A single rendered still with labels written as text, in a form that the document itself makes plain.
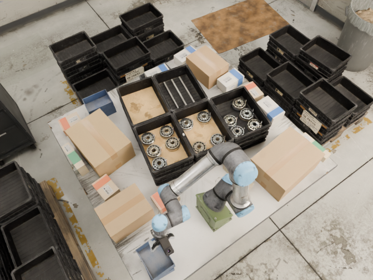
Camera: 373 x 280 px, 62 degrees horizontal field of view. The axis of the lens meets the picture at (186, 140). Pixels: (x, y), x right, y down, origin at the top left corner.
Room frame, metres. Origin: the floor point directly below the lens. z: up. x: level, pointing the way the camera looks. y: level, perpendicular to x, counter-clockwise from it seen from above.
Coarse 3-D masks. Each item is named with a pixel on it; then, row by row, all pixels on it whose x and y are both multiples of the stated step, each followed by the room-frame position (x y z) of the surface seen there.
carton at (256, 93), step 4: (248, 84) 1.71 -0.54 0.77; (252, 84) 1.71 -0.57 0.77; (248, 88) 1.67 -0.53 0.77; (252, 88) 1.67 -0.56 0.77; (256, 88) 1.66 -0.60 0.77; (252, 92) 1.63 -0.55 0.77; (256, 92) 1.62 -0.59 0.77; (260, 92) 1.62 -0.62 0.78; (256, 96) 1.58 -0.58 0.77; (260, 96) 1.59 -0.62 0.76; (256, 100) 1.58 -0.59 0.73
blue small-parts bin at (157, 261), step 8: (152, 240) 0.48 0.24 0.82; (144, 248) 0.45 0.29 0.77; (160, 248) 0.44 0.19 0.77; (144, 256) 0.40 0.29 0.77; (152, 256) 0.40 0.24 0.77; (160, 256) 0.40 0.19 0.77; (168, 256) 0.39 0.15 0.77; (144, 264) 0.34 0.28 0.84; (152, 264) 0.35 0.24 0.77; (160, 264) 0.35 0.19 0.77; (168, 264) 0.35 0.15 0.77; (152, 272) 0.31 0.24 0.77; (160, 272) 0.30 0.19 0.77
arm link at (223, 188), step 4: (224, 176) 0.78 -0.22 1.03; (228, 176) 0.77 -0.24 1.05; (220, 180) 0.77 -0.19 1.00; (224, 180) 0.75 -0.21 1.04; (228, 180) 0.74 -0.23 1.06; (216, 184) 0.75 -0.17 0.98; (220, 184) 0.74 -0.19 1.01; (224, 184) 0.73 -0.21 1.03; (228, 184) 0.72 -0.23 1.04; (232, 184) 0.72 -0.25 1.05; (216, 188) 0.73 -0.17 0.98; (220, 188) 0.72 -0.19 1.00; (224, 188) 0.71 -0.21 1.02; (228, 188) 0.70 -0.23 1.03; (232, 188) 0.70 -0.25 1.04; (216, 192) 0.70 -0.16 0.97; (220, 192) 0.70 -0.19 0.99; (224, 192) 0.69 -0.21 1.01; (228, 192) 0.68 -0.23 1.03; (232, 192) 0.67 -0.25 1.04; (220, 196) 0.68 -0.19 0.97; (224, 196) 0.67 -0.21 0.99
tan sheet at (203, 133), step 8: (192, 120) 1.35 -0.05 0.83; (192, 128) 1.27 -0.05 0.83; (200, 128) 1.27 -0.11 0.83; (208, 128) 1.26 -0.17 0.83; (216, 128) 1.26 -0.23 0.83; (192, 136) 1.20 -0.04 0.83; (200, 136) 1.20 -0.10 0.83; (208, 136) 1.20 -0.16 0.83; (192, 144) 1.13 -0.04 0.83; (208, 144) 1.13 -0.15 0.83
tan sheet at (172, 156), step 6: (162, 126) 1.30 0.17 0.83; (150, 132) 1.26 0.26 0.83; (156, 132) 1.25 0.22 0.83; (174, 132) 1.24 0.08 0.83; (156, 138) 1.20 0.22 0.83; (162, 138) 1.20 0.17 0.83; (162, 144) 1.15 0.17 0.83; (180, 144) 1.14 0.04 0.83; (162, 150) 1.10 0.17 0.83; (168, 150) 1.10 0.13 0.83; (180, 150) 1.09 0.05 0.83; (162, 156) 1.05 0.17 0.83; (168, 156) 1.05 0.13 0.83; (174, 156) 1.05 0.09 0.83; (180, 156) 1.04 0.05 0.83; (186, 156) 1.04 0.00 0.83; (150, 162) 1.01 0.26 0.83; (168, 162) 1.00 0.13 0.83; (174, 162) 1.00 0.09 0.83
